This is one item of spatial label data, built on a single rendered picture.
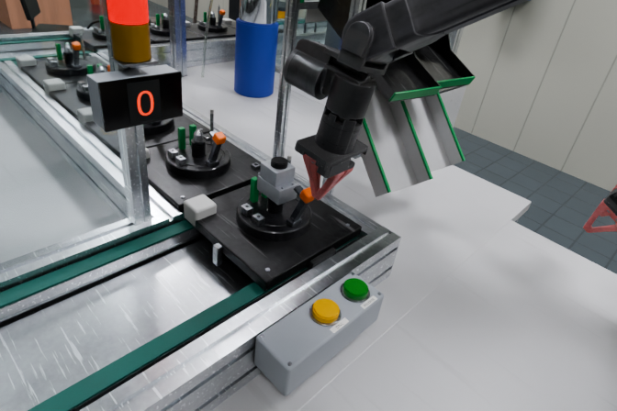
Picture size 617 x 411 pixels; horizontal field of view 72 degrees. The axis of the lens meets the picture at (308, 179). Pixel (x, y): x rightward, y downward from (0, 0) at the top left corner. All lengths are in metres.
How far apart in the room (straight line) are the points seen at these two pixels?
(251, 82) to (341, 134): 1.10
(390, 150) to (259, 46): 0.82
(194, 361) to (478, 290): 0.58
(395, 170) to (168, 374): 0.59
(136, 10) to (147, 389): 0.47
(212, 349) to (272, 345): 0.08
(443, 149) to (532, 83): 2.88
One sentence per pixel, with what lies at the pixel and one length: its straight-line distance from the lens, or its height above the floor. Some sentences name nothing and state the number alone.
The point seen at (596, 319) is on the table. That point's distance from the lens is 1.04.
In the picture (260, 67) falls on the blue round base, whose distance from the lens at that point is 1.64.
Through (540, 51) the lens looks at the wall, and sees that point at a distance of 3.90.
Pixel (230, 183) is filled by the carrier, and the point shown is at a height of 0.97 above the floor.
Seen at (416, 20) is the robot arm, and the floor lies 1.37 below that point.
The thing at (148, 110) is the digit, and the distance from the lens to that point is 0.67.
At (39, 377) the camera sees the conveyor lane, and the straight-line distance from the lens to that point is 0.69.
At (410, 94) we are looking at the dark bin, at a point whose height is 1.20.
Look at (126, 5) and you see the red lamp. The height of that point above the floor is 1.33.
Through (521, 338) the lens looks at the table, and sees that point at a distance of 0.90.
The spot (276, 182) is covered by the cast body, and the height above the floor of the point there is 1.07.
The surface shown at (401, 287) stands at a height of 0.86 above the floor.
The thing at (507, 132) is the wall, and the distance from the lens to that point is 4.07.
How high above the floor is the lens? 1.45
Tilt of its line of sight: 31 degrees down
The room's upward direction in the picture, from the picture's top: 8 degrees clockwise
